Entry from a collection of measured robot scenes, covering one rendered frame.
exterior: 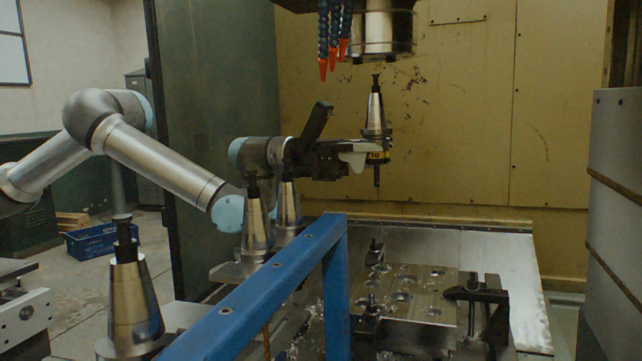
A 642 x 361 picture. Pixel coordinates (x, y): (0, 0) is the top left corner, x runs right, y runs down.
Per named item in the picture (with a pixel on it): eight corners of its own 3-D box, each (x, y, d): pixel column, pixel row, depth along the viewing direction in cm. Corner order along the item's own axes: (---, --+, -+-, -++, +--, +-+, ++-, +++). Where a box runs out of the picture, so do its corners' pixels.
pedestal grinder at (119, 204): (106, 223, 530) (94, 133, 509) (97, 218, 557) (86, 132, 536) (143, 215, 561) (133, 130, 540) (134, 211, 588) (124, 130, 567)
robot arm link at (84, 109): (41, 76, 80) (259, 203, 77) (83, 79, 91) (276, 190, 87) (24, 129, 83) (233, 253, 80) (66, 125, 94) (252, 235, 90)
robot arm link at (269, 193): (233, 229, 91) (228, 180, 89) (251, 215, 102) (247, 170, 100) (268, 229, 89) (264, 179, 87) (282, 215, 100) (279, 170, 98)
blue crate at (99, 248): (79, 263, 395) (76, 241, 392) (64, 253, 423) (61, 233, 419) (143, 245, 440) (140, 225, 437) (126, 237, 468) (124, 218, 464)
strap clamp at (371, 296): (355, 387, 75) (353, 310, 73) (370, 347, 88) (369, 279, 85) (374, 390, 74) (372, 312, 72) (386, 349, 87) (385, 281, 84)
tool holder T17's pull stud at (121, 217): (130, 263, 32) (124, 219, 32) (110, 261, 33) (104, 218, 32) (143, 255, 34) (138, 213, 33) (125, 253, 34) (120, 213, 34)
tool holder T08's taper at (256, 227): (264, 253, 52) (260, 201, 51) (234, 251, 54) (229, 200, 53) (281, 242, 56) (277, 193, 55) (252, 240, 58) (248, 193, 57)
